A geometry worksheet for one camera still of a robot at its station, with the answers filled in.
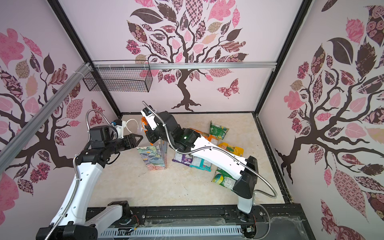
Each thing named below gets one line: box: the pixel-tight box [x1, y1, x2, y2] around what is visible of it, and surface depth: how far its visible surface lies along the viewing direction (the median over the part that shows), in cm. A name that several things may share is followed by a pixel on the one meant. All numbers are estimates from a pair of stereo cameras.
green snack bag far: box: [209, 120, 230, 140], surface depth 108 cm
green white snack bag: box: [211, 167, 237, 190], surface depth 85 cm
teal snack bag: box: [189, 155, 212, 172], surface depth 91 cm
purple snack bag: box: [172, 151, 193, 167], surface depth 94 cm
